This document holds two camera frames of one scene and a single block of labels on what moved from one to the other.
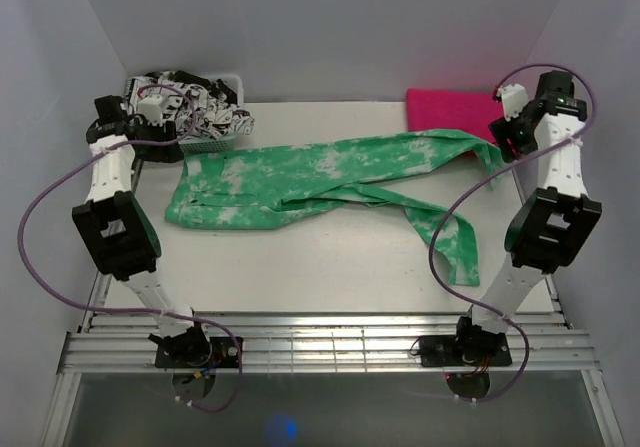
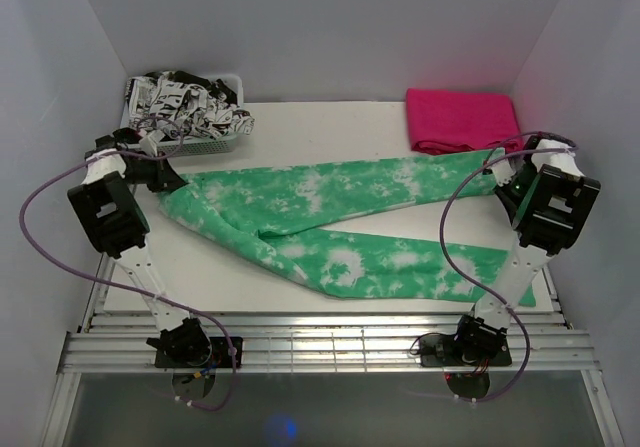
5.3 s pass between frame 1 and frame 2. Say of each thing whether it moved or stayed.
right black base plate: stayed
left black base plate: stayed
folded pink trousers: stayed
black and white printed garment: stayed
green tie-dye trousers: moved
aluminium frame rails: stayed
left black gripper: moved
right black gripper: moved
